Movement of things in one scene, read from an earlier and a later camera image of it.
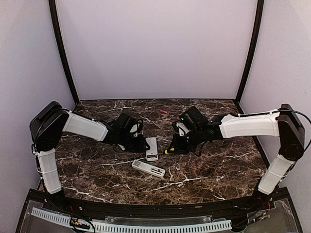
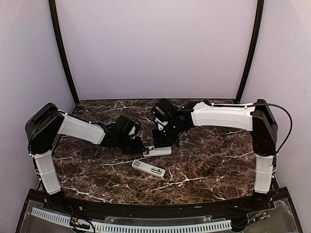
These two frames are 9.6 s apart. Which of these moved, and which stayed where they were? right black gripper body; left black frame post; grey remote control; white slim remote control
Moved: grey remote control; right black gripper body
Stayed: white slim remote control; left black frame post
